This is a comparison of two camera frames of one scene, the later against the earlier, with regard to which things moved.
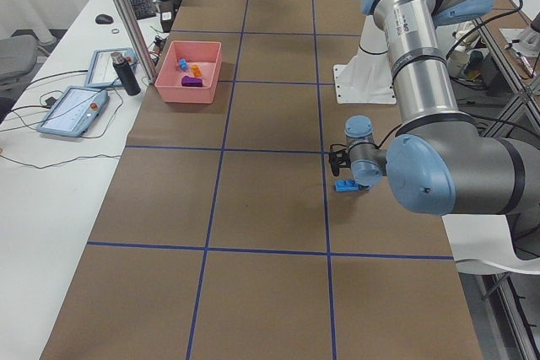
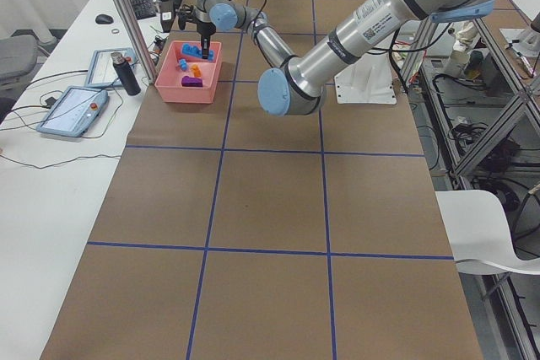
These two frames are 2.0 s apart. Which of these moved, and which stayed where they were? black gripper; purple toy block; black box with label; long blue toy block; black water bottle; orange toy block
Moved: black gripper; long blue toy block
Stayed: black water bottle; purple toy block; black box with label; orange toy block
